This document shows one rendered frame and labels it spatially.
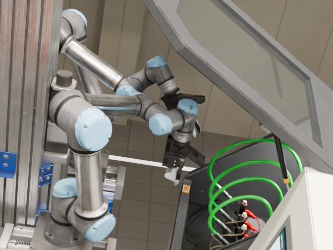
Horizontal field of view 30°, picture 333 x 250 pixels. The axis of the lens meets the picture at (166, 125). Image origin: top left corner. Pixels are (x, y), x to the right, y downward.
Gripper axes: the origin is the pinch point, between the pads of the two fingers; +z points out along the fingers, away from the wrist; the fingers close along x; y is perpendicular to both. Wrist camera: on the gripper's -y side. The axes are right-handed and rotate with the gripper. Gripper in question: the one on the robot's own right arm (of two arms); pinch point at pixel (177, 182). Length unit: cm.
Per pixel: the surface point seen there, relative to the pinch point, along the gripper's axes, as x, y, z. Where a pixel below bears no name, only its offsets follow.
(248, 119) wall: -261, -50, 104
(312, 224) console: 53, -39, -33
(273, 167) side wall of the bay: -43, -42, 11
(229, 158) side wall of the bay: -42.9, -21.4, 10.9
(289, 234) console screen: 46, -36, -22
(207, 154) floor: -222, -21, 122
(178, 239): 1.1, -5.3, 26.5
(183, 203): -24.0, -5.0, 26.6
